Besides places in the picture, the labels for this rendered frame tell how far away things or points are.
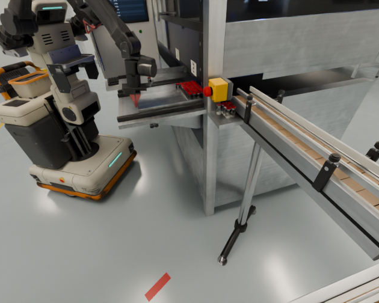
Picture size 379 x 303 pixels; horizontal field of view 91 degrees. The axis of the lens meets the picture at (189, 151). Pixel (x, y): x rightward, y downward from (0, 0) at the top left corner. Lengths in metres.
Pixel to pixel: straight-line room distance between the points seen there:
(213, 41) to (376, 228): 0.70
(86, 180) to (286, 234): 1.48
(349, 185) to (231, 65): 0.58
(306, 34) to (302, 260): 1.24
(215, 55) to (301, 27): 0.37
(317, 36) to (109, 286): 1.66
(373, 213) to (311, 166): 0.15
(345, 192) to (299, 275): 0.98
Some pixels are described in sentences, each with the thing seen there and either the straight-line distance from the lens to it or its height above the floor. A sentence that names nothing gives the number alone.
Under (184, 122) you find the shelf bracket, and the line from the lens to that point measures 0.98.
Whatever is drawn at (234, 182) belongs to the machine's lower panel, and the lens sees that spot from 1.30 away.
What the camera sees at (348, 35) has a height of 1.12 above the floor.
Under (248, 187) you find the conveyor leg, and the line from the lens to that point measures 1.02.
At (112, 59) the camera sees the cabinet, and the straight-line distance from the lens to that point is 1.77.
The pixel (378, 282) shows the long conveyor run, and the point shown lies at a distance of 0.45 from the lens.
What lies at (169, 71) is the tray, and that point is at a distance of 1.46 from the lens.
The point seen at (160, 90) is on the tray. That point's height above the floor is 0.89.
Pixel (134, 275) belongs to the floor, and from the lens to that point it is 1.40.
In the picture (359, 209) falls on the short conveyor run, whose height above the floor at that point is 0.92.
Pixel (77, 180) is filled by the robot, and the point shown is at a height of 0.27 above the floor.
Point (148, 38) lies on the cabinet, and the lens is 1.78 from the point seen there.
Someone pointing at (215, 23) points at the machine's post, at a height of 1.21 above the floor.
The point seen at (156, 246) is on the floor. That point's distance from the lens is 1.43.
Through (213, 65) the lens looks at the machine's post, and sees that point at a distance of 0.82.
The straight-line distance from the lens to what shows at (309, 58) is 1.09.
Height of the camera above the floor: 1.28
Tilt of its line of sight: 39 degrees down
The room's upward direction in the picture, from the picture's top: 4 degrees counter-clockwise
